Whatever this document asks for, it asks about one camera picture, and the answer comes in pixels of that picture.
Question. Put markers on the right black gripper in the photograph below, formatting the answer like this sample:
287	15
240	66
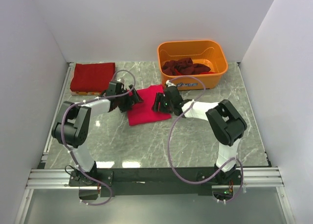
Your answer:
159	99

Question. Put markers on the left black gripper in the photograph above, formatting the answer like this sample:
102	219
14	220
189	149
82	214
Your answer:
136	99

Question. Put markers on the pink t shirt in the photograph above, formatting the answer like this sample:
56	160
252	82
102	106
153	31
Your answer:
142	113

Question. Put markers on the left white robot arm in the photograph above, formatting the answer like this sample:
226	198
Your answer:
71	126

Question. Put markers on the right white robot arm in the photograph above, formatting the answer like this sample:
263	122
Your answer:
227	124

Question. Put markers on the dark maroon t shirt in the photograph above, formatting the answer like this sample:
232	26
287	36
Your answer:
184	65

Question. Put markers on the folded red t shirt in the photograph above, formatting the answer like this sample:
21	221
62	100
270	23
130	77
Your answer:
92	77

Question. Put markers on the orange plastic tub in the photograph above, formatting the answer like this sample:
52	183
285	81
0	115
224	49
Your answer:
206	52

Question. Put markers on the black base beam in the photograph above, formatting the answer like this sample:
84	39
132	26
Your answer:
155	181

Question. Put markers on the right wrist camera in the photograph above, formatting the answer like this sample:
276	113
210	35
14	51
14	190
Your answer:
169	84

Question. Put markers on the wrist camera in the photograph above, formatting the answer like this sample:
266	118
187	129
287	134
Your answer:
169	84
120	80

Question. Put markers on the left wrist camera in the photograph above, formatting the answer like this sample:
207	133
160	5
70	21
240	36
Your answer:
120	80

